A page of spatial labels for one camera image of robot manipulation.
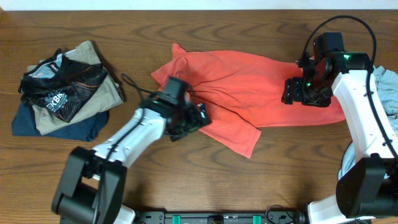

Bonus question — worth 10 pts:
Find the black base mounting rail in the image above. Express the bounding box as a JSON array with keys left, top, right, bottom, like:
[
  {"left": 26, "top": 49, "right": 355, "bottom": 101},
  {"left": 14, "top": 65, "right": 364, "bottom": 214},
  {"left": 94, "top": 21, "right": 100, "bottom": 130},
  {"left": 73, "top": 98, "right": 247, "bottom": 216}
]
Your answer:
[{"left": 133, "top": 210, "right": 373, "bottom": 224}]

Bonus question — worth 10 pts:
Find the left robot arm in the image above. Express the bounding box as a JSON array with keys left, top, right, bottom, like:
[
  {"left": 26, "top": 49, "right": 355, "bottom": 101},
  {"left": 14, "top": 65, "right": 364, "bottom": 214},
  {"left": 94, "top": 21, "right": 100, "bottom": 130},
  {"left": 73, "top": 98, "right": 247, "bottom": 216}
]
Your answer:
[{"left": 51, "top": 77, "right": 211, "bottom": 224}]

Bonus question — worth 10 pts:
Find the red orange polo shirt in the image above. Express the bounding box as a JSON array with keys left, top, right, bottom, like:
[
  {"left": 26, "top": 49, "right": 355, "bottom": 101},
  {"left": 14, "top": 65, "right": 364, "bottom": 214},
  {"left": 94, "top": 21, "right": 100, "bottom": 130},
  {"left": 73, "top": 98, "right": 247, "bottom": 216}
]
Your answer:
[{"left": 151, "top": 43, "right": 345, "bottom": 158}]

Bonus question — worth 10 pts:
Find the navy blue folded shirt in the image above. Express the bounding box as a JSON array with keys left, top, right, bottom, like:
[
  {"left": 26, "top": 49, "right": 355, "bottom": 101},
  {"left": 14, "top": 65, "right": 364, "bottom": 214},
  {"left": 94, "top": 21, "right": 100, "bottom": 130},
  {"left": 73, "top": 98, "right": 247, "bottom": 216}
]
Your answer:
[{"left": 11, "top": 103, "right": 109, "bottom": 142}]

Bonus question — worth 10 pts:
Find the black patterned jersey shirt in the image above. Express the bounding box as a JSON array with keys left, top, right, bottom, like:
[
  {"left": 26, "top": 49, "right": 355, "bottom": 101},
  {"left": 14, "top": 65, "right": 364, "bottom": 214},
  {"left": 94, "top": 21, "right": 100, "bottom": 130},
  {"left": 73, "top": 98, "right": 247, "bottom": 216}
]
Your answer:
[{"left": 18, "top": 49, "right": 108, "bottom": 123}]

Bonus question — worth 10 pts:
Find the beige folded shirt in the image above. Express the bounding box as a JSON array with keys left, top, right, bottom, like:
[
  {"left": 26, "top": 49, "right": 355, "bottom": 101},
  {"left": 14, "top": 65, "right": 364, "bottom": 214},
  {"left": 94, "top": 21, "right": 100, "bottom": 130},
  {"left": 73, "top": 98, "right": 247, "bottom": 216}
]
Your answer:
[{"left": 32, "top": 40, "right": 124, "bottom": 135}]

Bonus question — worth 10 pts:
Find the light grey blue shirt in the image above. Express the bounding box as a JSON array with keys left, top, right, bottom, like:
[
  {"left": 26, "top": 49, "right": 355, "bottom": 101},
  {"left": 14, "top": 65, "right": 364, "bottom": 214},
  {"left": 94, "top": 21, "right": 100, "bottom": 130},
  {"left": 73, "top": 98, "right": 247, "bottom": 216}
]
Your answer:
[{"left": 332, "top": 66, "right": 397, "bottom": 179}]

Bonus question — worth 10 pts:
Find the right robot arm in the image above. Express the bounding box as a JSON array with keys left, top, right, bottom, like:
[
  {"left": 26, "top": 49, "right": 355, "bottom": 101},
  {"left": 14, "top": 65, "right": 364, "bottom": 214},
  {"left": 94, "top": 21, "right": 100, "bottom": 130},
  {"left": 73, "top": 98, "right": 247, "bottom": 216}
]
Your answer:
[{"left": 282, "top": 32, "right": 397, "bottom": 223}]

